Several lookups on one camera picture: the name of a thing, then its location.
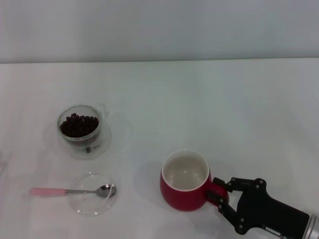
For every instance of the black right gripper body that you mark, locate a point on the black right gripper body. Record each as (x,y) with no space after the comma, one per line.
(264,209)

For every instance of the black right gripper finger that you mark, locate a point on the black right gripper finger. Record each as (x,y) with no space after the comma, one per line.
(244,184)
(220,201)

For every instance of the clear glass lid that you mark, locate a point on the clear glass lid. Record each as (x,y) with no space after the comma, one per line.
(92,204)

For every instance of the coffee beans pile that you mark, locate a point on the coffee beans pile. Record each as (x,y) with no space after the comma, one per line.
(79,125)

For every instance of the red ceramic mug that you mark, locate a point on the red ceramic mug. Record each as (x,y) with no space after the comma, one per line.
(182,196)

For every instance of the double-walled clear glass cup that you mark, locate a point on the double-walled clear glass cup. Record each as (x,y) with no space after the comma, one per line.
(84,147)

